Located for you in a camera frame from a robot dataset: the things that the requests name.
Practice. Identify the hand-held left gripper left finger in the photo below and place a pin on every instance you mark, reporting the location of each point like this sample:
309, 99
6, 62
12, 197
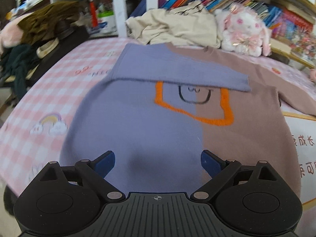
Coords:
106, 164

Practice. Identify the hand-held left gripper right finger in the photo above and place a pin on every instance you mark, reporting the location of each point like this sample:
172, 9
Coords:
209, 164

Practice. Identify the purple and brown knit sweater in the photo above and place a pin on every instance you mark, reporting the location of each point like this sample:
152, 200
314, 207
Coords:
138, 128

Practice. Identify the cream wristwatch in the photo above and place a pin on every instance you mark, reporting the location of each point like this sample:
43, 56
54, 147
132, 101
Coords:
47, 48

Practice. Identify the dark green garment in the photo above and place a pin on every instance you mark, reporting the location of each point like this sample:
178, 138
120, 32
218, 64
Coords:
17, 64

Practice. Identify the small pink pig figurine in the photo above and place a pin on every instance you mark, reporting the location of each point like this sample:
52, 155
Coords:
313, 75

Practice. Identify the white and pink plush bunny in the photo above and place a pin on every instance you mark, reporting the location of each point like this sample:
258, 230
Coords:
244, 29

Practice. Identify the white green pen holder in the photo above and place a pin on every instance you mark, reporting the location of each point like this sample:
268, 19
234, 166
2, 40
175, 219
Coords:
106, 23

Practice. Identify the cream printed garment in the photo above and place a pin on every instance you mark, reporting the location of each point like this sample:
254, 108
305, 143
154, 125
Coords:
172, 27

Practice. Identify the red hanging tassel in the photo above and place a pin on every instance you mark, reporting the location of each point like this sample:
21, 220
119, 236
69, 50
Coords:
93, 12

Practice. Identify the olive green garment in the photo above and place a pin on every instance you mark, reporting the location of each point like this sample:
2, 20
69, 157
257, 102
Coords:
47, 22

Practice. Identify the sparkly bead ornament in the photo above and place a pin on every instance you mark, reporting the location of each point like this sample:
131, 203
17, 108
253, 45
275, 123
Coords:
305, 42

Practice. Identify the white wooden bookshelf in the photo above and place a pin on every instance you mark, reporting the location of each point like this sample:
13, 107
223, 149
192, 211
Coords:
118, 7

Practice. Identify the pink fluffy cushion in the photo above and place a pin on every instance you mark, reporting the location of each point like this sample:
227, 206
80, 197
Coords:
9, 34

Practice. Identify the red boxed book set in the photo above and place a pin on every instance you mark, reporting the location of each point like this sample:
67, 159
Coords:
293, 22

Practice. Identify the white barcode box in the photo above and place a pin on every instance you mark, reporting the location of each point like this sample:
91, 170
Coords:
151, 0

